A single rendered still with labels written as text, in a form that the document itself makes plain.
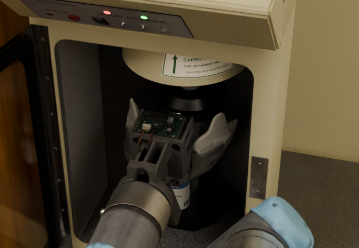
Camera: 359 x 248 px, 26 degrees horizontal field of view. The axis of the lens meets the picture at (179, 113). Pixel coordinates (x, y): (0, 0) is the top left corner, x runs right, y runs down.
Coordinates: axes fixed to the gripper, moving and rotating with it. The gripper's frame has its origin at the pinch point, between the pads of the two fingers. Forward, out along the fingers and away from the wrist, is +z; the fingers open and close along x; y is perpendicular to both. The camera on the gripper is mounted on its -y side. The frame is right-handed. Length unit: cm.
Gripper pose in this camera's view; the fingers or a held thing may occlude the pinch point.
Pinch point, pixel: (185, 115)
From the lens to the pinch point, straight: 111.3
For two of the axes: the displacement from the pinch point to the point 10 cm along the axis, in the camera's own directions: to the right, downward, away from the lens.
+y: -0.2, -7.8, -6.3
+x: -9.6, -1.6, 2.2
